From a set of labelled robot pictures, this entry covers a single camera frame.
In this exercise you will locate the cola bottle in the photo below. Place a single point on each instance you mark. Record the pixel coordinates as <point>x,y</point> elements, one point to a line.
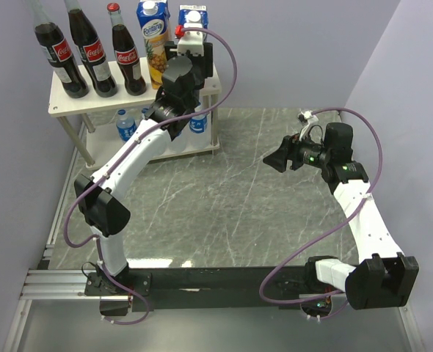
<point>57,51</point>
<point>91,50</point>
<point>125,52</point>

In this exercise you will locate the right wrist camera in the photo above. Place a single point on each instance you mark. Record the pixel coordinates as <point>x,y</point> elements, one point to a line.
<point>308,120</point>

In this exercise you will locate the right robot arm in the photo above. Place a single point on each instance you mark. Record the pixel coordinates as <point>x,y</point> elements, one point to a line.
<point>384,276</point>

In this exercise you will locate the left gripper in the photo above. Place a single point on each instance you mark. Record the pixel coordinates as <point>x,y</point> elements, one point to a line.
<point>205,61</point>

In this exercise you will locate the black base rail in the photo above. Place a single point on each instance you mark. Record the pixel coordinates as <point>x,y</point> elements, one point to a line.
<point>142,289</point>

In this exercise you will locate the grape juice carton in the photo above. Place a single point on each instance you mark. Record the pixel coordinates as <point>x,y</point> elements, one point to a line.
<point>193,14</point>

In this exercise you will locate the white two-tier shelf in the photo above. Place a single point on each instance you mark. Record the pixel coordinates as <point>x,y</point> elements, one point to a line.
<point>100,142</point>

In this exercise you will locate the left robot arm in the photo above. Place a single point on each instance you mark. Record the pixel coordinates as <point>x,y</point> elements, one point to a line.
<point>99,197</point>

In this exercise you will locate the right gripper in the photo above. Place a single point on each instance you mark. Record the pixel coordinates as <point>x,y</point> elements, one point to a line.
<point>290,147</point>

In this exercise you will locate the orange juice carton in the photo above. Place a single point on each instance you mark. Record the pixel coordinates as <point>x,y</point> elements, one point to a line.
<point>154,17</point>

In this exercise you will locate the water bottle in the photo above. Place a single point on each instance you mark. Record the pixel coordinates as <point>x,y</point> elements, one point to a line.
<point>144,112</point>
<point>199,131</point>
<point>126,125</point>
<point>178,144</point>

